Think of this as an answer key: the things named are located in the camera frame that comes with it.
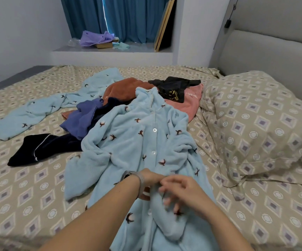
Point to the person's right hand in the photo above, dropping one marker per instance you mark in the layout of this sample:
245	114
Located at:
185	193

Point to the person's left hand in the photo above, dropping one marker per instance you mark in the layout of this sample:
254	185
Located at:
150	179

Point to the light blue fleece garment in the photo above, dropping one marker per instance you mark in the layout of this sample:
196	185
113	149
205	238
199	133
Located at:
135	149

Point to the pink shirt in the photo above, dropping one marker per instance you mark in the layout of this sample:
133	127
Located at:
187	102

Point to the purple-blue garment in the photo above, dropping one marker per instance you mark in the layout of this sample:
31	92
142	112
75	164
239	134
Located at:
80	120

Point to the rust brown garment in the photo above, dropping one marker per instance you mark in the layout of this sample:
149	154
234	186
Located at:
125	90

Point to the black garment yellow print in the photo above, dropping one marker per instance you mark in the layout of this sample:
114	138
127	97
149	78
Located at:
174	86

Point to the navy velvet garment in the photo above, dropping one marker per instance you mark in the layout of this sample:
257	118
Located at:
46	146

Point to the light blue fleece pajama pants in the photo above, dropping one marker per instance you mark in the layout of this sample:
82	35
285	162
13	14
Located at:
41	107

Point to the bed with patterned beige sheet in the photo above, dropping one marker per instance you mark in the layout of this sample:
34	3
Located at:
20	196

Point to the person's left forearm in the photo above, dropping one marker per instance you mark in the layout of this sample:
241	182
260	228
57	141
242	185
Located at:
91	222

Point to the person's right forearm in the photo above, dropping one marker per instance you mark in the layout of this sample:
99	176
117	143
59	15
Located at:
226	232

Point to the grey band wristwatch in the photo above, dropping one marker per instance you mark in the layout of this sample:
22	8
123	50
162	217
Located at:
136	180

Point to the patterned beige pillow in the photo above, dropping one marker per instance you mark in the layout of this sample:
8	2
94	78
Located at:
260	122

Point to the teal small item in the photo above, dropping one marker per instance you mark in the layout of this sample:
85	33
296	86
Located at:
121	46

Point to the small wooden box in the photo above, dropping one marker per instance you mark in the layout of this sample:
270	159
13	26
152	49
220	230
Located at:
104	45

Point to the purple cloth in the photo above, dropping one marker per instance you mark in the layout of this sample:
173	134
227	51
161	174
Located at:
94	38

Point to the leaning wooden picture frames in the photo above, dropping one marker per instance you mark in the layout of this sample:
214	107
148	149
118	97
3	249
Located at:
164	26

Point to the clear plastic bag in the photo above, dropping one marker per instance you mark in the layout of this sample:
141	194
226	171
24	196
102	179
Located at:
72	42

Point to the blue curtain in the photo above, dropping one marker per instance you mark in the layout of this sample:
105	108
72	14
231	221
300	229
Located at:
125	18

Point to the grey upholstered headboard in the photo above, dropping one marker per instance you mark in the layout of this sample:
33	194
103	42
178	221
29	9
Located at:
276	44

